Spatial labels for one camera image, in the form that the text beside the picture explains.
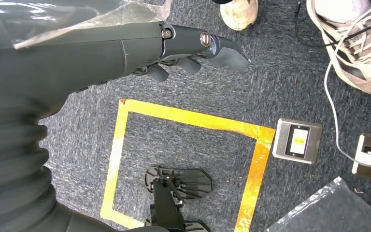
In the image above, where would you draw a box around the person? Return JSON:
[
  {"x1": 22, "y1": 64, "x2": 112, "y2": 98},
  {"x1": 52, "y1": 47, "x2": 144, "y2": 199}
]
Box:
[{"x1": 220, "y1": 0, "x2": 371, "y2": 98}]

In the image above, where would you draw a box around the clear plastic film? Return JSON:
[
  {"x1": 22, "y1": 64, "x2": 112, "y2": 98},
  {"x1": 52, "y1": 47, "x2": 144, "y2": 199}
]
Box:
[{"x1": 0, "y1": 0, "x2": 173, "y2": 50}]

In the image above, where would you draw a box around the white floor cable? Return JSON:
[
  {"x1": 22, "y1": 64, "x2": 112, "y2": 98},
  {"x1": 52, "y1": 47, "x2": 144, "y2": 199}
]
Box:
[{"x1": 324, "y1": 0, "x2": 371, "y2": 165}]

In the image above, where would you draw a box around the black robot foot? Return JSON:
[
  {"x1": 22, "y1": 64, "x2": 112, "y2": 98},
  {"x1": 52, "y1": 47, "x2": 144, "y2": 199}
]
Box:
[{"x1": 144, "y1": 165, "x2": 213, "y2": 232}]

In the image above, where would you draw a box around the metal floor socket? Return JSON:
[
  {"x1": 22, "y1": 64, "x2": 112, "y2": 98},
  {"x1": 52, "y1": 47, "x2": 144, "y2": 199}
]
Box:
[{"x1": 271, "y1": 118, "x2": 323, "y2": 165}]

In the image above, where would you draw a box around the yellow floor tape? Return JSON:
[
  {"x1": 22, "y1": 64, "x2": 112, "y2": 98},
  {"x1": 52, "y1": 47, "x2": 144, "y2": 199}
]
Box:
[{"x1": 100, "y1": 98, "x2": 276, "y2": 232}]

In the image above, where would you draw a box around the black floor cable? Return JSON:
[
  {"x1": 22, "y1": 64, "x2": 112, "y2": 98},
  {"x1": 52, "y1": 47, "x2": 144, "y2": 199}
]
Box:
[{"x1": 294, "y1": 0, "x2": 371, "y2": 49}]

